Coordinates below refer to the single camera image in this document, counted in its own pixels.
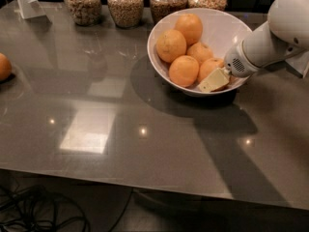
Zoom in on glass jar far left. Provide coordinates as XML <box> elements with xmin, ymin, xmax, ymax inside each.
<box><xmin>64</xmin><ymin>0</ymin><xmax>101</xmax><ymax>26</ymax></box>

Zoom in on orange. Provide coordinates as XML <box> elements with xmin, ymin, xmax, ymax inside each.
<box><xmin>0</xmin><ymin>53</ymin><xmax>12</xmax><ymax>81</ymax></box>
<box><xmin>186</xmin><ymin>42</ymin><xmax>213</xmax><ymax>65</ymax></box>
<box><xmin>169</xmin><ymin>55</ymin><xmax>199</xmax><ymax>87</ymax></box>
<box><xmin>175</xmin><ymin>14</ymin><xmax>203</xmax><ymax>45</ymax></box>
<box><xmin>155</xmin><ymin>29</ymin><xmax>186</xmax><ymax>63</ymax></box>
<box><xmin>199</xmin><ymin>58</ymin><xmax>232</xmax><ymax>82</ymax></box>

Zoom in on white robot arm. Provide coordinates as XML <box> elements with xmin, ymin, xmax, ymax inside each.
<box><xmin>198</xmin><ymin>0</ymin><xmax>309</xmax><ymax>93</ymax></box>

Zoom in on white ceramic bowl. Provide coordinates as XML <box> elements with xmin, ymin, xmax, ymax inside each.
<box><xmin>147</xmin><ymin>8</ymin><xmax>251</xmax><ymax>97</ymax></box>

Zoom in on white stand on table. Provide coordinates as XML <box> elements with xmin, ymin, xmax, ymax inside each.
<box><xmin>17</xmin><ymin>0</ymin><xmax>45</xmax><ymax>19</ymax></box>

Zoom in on black cables under table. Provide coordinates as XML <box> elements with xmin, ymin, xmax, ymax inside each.
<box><xmin>0</xmin><ymin>177</ymin><xmax>133</xmax><ymax>232</ymax></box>

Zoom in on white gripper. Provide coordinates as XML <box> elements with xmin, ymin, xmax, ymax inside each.
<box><xmin>198</xmin><ymin>41</ymin><xmax>259</xmax><ymax>93</ymax></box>

